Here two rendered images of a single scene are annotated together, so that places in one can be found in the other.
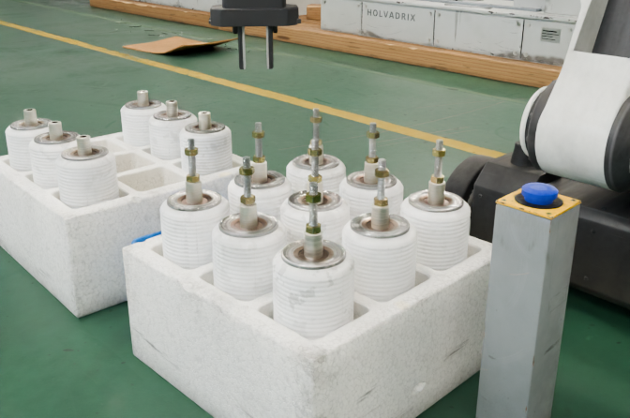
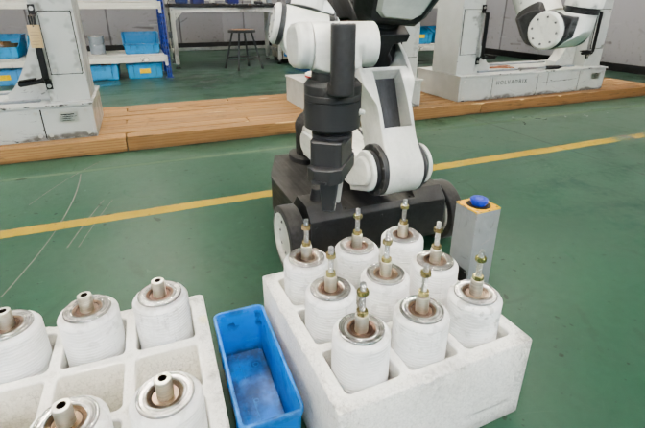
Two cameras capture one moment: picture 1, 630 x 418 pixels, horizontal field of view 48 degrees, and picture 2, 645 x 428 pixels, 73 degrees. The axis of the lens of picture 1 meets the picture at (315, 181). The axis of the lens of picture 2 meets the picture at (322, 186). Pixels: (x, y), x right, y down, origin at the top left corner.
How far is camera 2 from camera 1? 1.06 m
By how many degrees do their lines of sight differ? 64
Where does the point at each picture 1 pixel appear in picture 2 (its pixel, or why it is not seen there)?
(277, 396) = (502, 380)
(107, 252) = not seen: outside the picture
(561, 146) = (403, 178)
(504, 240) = (480, 229)
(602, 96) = (410, 147)
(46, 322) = not seen: outside the picture
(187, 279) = (418, 377)
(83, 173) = (200, 409)
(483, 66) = (18, 154)
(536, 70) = (73, 144)
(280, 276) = (490, 314)
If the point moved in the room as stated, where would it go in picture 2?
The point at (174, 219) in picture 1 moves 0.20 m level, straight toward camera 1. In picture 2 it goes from (384, 348) to (519, 363)
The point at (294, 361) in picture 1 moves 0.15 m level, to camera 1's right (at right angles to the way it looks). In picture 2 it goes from (520, 348) to (517, 299)
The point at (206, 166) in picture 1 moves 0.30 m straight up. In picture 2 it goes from (187, 323) to (164, 172)
